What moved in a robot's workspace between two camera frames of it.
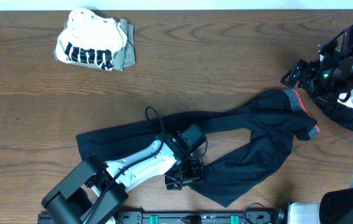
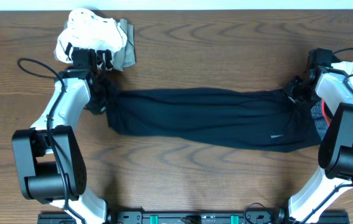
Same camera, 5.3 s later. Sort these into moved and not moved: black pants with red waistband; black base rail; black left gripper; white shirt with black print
Moved: black pants with red waistband; black left gripper
Not moved: black base rail; white shirt with black print
